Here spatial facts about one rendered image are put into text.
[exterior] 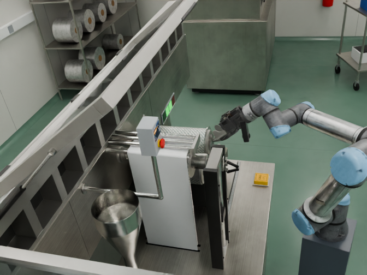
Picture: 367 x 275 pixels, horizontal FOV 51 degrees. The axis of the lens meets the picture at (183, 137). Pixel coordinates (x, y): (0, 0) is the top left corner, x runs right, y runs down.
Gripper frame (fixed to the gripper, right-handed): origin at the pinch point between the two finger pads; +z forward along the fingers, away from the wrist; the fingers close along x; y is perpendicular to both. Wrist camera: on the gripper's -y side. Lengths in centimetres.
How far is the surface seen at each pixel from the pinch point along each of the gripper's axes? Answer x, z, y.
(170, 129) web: -0.3, 14.3, 17.4
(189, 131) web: 0.7, 6.8, 11.0
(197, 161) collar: 26.9, -3.9, 7.7
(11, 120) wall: -156, 276, 91
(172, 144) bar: 27.9, -2.2, 19.9
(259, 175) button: -17.4, 8.5, -38.1
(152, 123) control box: 55, -23, 38
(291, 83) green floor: -305, 59, -117
